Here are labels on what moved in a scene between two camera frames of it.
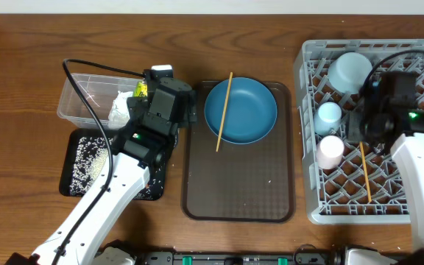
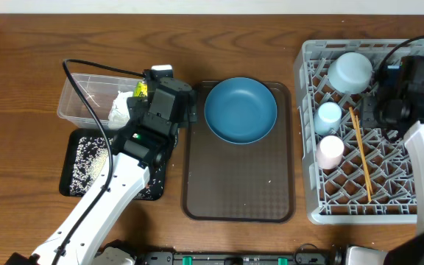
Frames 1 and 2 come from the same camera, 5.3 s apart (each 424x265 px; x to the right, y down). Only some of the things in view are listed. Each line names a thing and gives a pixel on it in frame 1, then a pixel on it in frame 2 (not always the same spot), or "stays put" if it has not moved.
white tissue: [119, 113] stays put
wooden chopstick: [365, 171] stays put
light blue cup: [327, 118] stays put
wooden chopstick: [224, 111] to [363, 154]
